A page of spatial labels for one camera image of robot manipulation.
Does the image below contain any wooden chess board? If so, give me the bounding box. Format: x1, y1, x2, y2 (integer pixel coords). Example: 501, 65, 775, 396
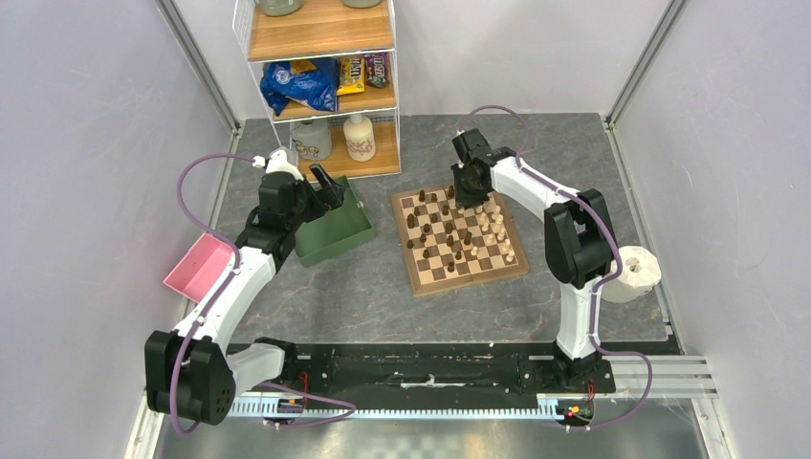
390, 185, 530, 296

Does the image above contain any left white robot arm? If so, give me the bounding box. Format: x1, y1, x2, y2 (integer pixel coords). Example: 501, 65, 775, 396
144, 163, 346, 426

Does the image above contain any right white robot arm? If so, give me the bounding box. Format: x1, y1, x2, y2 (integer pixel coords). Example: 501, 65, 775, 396
451, 129, 618, 391

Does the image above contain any green plastic tray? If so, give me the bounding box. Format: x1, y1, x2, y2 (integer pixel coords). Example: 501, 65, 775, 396
295, 176, 376, 268

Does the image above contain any cream lotion bottle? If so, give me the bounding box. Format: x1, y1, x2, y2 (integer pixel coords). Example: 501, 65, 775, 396
343, 113, 376, 163

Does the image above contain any blue snack bag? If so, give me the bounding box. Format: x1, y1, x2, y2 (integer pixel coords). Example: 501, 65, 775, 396
260, 57, 339, 116

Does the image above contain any pink plastic tray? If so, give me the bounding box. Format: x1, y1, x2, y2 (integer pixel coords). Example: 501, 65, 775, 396
163, 233, 232, 303

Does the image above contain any yellow candy bag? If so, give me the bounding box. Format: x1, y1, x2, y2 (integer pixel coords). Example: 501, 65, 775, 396
337, 55, 365, 97

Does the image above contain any brown candy bag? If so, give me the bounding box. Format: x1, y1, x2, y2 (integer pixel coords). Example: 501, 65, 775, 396
363, 53, 391, 89

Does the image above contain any white paper roll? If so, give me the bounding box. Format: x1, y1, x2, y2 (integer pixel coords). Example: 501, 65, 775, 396
602, 246, 662, 304

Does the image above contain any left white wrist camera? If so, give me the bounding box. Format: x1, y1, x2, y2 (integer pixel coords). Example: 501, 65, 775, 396
252, 147, 304, 181

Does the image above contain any white wire wooden shelf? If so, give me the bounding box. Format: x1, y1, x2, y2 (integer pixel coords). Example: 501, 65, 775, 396
231, 1, 402, 178

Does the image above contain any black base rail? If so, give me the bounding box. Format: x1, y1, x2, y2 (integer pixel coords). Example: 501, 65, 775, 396
259, 343, 616, 415

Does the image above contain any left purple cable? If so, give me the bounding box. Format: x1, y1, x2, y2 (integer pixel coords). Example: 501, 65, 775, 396
167, 153, 358, 438

